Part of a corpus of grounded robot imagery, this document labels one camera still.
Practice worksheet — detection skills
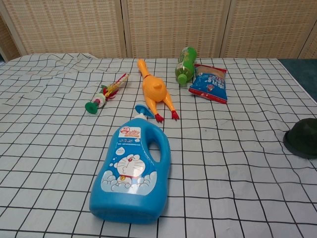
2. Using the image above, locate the woven folding screen panel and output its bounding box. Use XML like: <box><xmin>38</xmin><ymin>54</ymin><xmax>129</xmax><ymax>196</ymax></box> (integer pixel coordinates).
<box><xmin>123</xmin><ymin>0</ymin><xmax>232</xmax><ymax>59</ymax></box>
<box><xmin>220</xmin><ymin>0</ymin><xmax>317</xmax><ymax>60</ymax></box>
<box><xmin>0</xmin><ymin>17</ymin><xmax>22</xmax><ymax>61</ymax></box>
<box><xmin>0</xmin><ymin>0</ymin><xmax>127</xmax><ymax>59</ymax></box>
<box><xmin>298</xmin><ymin>32</ymin><xmax>317</xmax><ymax>60</ymax></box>

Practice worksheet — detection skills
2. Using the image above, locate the white black checked tablecloth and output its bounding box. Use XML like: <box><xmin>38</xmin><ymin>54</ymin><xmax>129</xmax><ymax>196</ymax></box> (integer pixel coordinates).
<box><xmin>0</xmin><ymin>53</ymin><xmax>317</xmax><ymax>238</ymax></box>

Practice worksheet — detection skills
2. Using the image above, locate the blue cartoon detergent bottle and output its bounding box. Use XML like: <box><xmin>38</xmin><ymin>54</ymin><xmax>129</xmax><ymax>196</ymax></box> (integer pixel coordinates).
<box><xmin>89</xmin><ymin>104</ymin><xmax>172</xmax><ymax>225</ymax></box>

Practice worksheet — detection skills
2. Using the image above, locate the feather shuttlecock green base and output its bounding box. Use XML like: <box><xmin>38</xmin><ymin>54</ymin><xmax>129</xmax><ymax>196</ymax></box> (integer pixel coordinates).
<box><xmin>84</xmin><ymin>73</ymin><xmax>131</xmax><ymax>116</ymax></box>

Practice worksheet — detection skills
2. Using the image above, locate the green plastic drink bottle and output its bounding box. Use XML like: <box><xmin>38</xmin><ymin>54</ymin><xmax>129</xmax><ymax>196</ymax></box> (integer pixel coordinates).
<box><xmin>174</xmin><ymin>46</ymin><xmax>198</xmax><ymax>87</ymax></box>

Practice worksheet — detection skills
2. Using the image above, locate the blue snack bag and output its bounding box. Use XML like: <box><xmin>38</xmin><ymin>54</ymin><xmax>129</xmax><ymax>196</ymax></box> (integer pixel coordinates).
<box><xmin>188</xmin><ymin>63</ymin><xmax>228</xmax><ymax>105</ymax></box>

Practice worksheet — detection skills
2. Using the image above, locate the yellow rubber chicken toy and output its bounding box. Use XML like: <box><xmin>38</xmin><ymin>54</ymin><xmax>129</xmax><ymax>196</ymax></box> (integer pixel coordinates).
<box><xmin>137</xmin><ymin>59</ymin><xmax>179</xmax><ymax>122</ymax></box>

